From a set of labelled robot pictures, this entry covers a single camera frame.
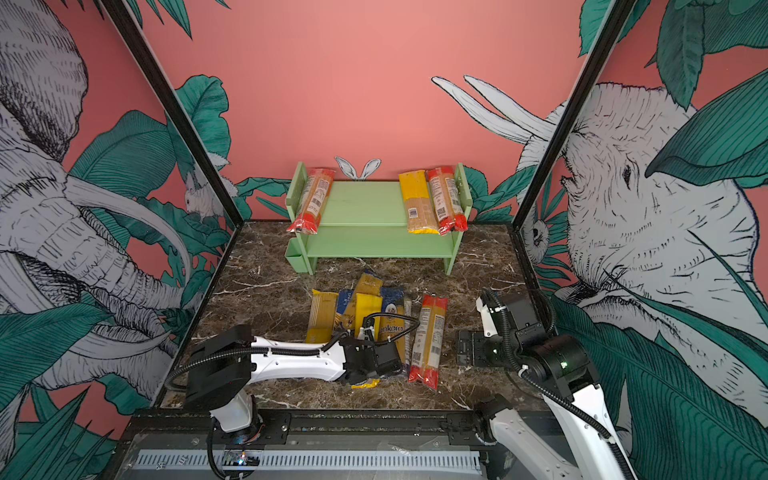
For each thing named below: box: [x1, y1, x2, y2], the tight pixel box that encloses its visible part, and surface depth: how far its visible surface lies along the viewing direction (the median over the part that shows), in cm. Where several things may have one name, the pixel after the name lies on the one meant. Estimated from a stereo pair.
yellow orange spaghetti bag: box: [398, 170, 439, 235], surface depth 86 cm
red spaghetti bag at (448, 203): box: [427, 166, 469, 236], surface depth 86 cm
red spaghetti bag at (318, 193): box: [286, 168, 336, 235], surface depth 85 cm
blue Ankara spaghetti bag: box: [377, 285, 406, 361], surface depth 92 cm
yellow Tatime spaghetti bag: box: [306, 289, 339, 344], surface depth 94 cm
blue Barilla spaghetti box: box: [336, 289, 354, 315], surface depth 97 cm
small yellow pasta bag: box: [356, 272, 383, 296], surface depth 99 cm
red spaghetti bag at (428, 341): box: [408, 294, 449, 390], surface depth 87 cm
